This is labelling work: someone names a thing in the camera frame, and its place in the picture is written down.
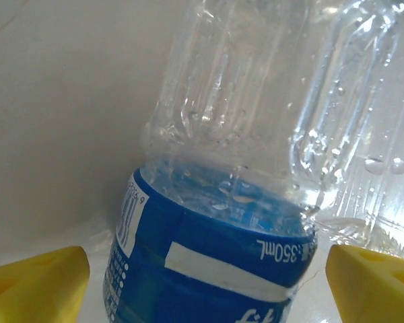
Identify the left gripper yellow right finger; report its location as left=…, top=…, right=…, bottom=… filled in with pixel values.
left=325, top=244, right=404, bottom=323

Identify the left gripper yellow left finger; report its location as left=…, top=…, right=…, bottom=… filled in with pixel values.
left=0, top=246, right=90, bottom=323

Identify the blue label bottle white cap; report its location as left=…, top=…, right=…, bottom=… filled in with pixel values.
left=102, top=0, right=321, bottom=323

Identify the clear ribbed plastic bottle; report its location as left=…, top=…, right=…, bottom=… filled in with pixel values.
left=289, top=0, right=404, bottom=263

